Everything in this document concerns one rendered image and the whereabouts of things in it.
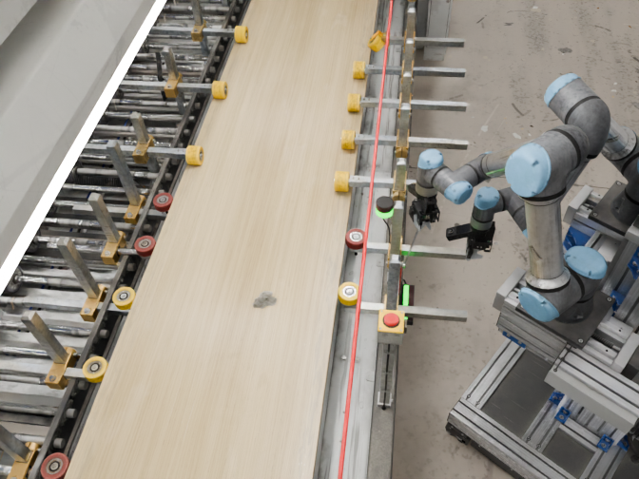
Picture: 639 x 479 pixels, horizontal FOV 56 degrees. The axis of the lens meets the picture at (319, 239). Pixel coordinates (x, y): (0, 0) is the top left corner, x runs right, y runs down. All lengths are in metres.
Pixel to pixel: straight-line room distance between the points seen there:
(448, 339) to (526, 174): 1.68
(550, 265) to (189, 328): 1.16
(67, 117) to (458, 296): 2.84
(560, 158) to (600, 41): 3.71
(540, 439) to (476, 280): 0.98
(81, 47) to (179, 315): 1.65
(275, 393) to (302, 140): 1.18
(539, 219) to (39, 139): 1.31
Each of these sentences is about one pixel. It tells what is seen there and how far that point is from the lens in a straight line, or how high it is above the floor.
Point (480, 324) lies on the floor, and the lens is 3.15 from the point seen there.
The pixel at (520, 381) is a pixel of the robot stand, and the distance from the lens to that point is 2.80.
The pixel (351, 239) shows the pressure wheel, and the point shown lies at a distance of 2.24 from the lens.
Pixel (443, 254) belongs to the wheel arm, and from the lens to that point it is 2.28.
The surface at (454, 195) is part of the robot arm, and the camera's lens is 1.84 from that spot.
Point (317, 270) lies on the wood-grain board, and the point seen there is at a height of 0.90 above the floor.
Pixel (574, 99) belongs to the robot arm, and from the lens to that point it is 1.89.
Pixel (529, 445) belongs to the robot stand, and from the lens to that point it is 2.67.
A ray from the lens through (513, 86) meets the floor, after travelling 4.58.
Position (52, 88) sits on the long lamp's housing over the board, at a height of 2.37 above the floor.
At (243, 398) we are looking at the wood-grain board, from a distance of 1.94.
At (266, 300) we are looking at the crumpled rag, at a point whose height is 0.91.
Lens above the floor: 2.64
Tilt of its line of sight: 50 degrees down
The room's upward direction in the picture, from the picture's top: 4 degrees counter-clockwise
